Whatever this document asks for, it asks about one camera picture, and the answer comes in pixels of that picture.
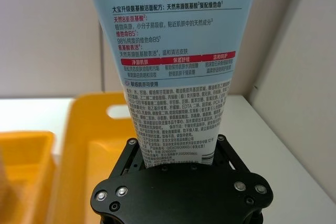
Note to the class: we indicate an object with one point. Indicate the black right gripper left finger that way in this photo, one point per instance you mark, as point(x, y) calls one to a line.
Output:
point(129, 153)

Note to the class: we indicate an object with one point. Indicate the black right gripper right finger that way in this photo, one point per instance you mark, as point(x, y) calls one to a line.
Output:
point(228, 153)

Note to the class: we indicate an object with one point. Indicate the pale blue printed cosmetic tube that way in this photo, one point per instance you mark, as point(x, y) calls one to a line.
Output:
point(170, 77)

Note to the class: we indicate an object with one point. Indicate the large yellow plastic tray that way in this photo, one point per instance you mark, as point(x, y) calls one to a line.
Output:
point(86, 140)

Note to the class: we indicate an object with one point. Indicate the small yellow plastic bin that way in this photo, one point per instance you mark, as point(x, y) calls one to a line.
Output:
point(29, 166)

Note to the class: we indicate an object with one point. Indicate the blurred brown object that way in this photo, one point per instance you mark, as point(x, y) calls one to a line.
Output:
point(4, 195)

